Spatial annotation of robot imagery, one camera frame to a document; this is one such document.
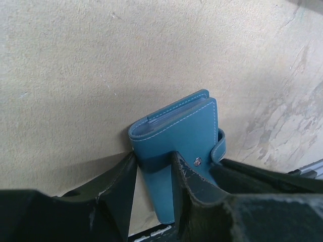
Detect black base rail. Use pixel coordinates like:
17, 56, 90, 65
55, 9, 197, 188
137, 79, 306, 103
127, 157, 323, 242

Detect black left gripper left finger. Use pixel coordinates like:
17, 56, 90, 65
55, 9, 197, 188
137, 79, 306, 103
1, 152, 136, 241

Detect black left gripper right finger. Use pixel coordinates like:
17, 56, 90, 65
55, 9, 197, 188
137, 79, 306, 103
170, 150, 323, 242

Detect blue leather card holder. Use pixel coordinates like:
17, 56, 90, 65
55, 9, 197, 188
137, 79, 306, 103
128, 89, 226, 224

